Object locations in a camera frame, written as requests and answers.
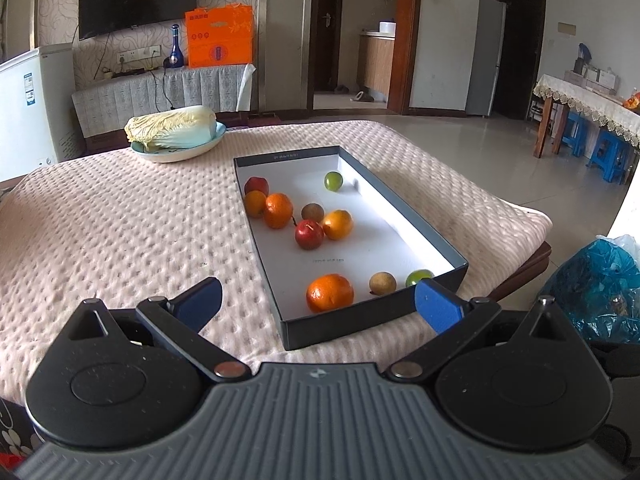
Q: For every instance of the white wall socket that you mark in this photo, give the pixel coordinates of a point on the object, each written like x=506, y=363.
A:
x=139, y=54

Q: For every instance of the light blue cartoon plate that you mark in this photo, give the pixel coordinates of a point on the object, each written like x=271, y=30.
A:
x=170, y=156

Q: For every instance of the cabinet with tiled cloth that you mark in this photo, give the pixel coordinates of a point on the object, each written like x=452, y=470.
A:
x=200, y=90

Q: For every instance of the grey cardboard box lid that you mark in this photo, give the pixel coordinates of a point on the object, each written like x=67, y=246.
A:
x=390, y=230

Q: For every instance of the shoe rack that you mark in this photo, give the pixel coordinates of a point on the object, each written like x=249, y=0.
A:
x=534, y=110

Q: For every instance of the small oval orange fruit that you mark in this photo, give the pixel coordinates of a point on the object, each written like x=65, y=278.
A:
x=253, y=204

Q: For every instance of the dark red apple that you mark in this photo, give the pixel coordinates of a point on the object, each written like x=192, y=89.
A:
x=309, y=235

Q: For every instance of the dining table with lace cloth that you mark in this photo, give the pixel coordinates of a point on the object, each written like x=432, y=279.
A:
x=575, y=95

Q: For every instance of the white boxes on table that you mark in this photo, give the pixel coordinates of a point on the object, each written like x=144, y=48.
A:
x=597, y=77

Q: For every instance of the yellow orange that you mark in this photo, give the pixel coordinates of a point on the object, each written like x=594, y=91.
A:
x=338, y=224

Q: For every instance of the dark floral cloth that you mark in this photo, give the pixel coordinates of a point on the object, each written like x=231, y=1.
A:
x=12, y=430

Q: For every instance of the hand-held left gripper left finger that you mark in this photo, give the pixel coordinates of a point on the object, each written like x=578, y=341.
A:
x=200, y=300

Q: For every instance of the orange gift box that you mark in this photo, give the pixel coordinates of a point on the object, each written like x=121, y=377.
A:
x=219, y=35

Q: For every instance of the wooden door frame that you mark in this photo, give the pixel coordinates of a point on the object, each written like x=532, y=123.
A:
x=407, y=35

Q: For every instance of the beige wall panel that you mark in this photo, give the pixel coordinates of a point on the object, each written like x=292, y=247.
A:
x=565, y=29

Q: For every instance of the blue plastic stool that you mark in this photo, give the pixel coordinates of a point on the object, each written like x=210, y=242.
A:
x=611, y=155
x=575, y=132

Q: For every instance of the blender with blue cloth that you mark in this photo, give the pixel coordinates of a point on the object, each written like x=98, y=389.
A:
x=581, y=57

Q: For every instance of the white chest freezer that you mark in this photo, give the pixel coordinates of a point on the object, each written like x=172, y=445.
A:
x=30, y=115

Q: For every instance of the orange item on table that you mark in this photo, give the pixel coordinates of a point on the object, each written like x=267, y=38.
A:
x=632, y=101

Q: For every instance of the black power strip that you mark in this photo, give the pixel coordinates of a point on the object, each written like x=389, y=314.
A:
x=127, y=74

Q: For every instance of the large tangerine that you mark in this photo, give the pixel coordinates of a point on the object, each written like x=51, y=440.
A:
x=330, y=293

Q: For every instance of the green reddish plum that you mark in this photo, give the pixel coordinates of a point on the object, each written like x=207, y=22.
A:
x=417, y=276

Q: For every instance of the reddish tangerine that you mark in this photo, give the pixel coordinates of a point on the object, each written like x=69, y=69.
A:
x=278, y=210

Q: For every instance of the white pot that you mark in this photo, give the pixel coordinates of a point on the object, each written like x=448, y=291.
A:
x=387, y=27

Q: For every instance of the blue plastic bag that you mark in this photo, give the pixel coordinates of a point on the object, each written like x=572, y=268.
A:
x=600, y=285

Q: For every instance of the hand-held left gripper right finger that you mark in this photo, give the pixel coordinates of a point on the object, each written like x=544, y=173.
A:
x=437, y=305

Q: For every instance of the napa cabbage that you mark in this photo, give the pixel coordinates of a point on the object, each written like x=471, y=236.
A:
x=170, y=127

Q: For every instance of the brown kiwi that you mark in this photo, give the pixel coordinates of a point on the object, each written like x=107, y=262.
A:
x=313, y=211

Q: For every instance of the dark wooden door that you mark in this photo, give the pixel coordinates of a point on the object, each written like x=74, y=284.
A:
x=325, y=25

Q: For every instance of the wooden kitchen cabinet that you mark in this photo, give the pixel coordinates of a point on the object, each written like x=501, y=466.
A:
x=376, y=62

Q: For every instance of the grey refrigerator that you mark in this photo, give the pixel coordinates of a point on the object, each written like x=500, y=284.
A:
x=485, y=55

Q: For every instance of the round tan fruit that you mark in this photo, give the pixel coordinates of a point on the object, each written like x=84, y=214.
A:
x=383, y=283

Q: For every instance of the blue glass bottle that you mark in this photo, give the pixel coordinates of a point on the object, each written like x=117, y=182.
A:
x=175, y=57

